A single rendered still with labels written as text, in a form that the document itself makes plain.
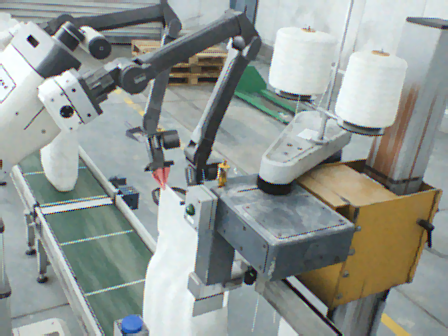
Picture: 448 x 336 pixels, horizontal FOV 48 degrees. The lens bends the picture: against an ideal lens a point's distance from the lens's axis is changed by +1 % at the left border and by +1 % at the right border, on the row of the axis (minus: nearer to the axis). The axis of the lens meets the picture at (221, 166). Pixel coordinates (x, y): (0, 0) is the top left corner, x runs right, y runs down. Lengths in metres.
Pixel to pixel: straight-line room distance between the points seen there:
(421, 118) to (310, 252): 0.49
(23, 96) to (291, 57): 0.73
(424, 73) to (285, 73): 0.34
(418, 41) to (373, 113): 0.25
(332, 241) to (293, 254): 0.11
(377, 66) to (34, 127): 0.93
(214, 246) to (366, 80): 0.53
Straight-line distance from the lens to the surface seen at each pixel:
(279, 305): 1.36
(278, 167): 1.21
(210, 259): 1.29
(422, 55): 1.37
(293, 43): 1.36
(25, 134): 1.53
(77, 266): 2.55
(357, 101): 1.21
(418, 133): 1.42
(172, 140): 1.88
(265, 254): 1.08
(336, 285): 1.38
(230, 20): 1.50
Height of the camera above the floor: 1.89
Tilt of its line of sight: 24 degrees down
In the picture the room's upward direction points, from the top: 8 degrees clockwise
